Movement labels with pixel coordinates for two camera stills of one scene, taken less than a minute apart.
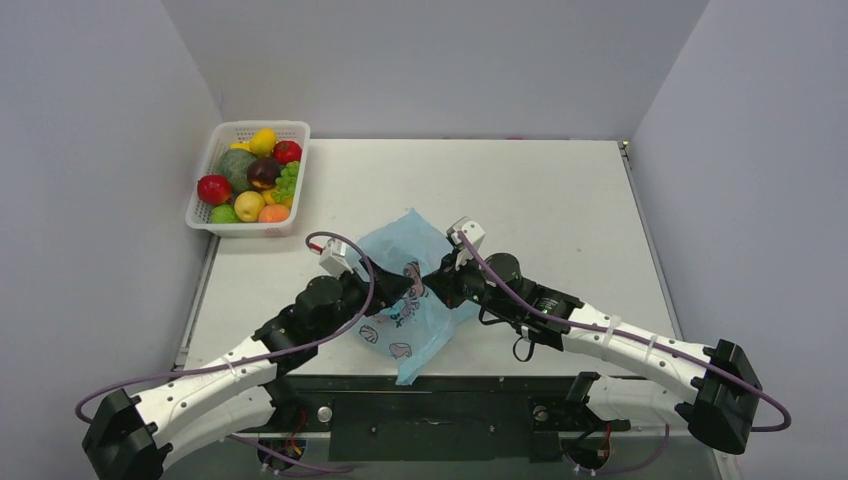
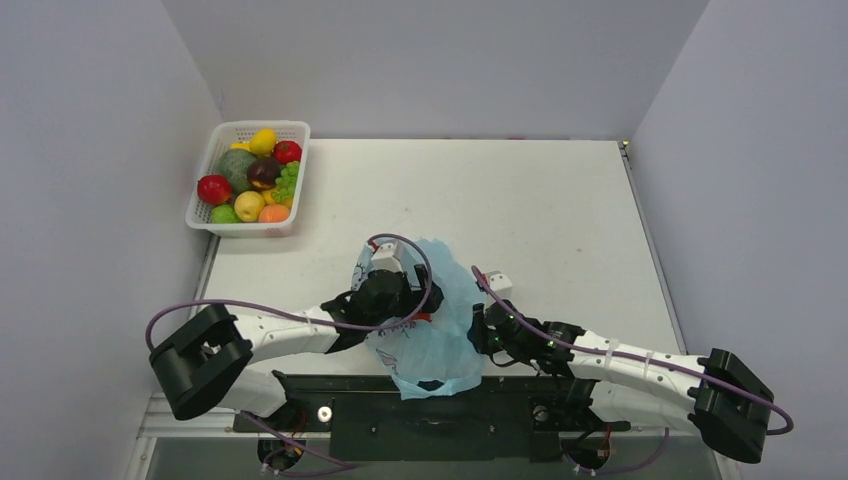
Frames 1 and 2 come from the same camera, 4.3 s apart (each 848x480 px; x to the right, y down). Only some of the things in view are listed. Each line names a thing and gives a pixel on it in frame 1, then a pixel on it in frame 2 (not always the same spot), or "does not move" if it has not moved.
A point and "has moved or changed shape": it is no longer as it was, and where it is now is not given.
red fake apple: x=214 y=190 does not move
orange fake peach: x=273 y=213 does not move
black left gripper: x=391 y=288 to x=415 y=298
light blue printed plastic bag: x=419 y=327 has moved or changed shape
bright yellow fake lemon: x=263 y=142 does not move
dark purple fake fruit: x=263 y=172 does not move
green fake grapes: x=285 y=184 does not move
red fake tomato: x=285 y=151 does not move
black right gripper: x=448 y=278 to x=479 y=325
